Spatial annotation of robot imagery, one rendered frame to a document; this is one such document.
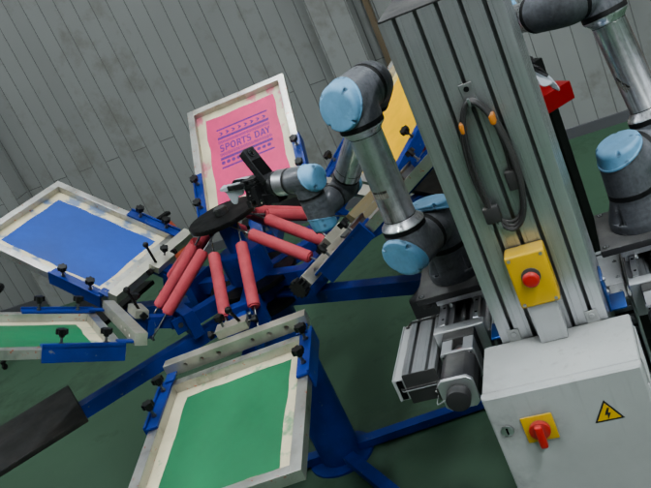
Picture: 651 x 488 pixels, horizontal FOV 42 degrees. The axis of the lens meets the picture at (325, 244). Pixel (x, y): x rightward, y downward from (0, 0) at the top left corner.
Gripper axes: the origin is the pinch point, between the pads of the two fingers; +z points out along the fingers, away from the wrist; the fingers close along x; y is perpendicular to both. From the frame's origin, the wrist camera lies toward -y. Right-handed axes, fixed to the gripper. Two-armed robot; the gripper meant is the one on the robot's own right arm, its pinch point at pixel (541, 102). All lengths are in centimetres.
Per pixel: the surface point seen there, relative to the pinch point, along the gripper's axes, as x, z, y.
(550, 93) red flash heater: -57, 23, -127
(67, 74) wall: -444, -176, -231
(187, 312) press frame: -164, -4, 32
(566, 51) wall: -139, 45, -354
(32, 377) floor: -510, -1, -69
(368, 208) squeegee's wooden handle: -73, 0, 9
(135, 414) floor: -354, 47, -27
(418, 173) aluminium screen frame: -32.1, -5.4, 29.2
